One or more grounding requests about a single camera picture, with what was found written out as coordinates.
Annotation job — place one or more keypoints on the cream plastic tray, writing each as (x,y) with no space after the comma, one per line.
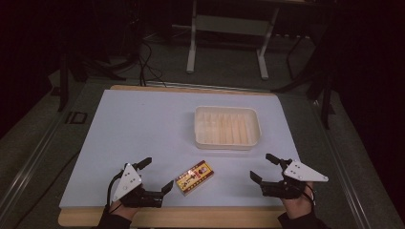
(226,129)

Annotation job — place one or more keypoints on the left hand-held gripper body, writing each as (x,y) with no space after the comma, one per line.
(129,179)

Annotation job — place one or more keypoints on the black floor plate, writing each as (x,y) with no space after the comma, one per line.
(76,117)

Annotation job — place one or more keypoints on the person's left hand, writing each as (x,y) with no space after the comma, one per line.
(124,211)

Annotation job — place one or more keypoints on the person's right hand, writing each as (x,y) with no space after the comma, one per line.
(299,206)

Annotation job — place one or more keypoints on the black tripod stand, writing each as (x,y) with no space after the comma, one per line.
(324,92)

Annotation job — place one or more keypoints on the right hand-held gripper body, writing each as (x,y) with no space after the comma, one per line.
(302,173)

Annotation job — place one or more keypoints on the yellow and red small box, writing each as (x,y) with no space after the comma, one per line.
(194,178)

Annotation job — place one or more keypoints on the white table mat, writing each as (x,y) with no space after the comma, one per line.
(143,133)

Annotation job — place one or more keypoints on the white metal desk frame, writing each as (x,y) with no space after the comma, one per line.
(194,38)

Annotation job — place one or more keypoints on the grey metal floor rail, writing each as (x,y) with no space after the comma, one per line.
(28,165)
(344,165)

